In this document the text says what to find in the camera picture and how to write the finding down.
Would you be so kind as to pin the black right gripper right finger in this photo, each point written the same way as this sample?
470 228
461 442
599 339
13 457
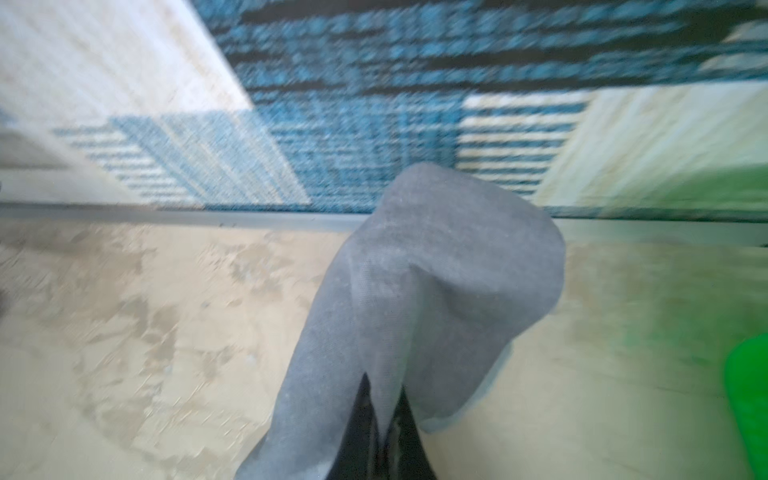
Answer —
403 456

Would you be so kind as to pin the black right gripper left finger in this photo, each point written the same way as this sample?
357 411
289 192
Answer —
358 452

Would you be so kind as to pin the grey long sleeve shirt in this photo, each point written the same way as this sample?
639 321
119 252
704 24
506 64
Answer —
426 296

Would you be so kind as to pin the green plastic basket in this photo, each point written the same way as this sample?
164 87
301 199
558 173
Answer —
745 379

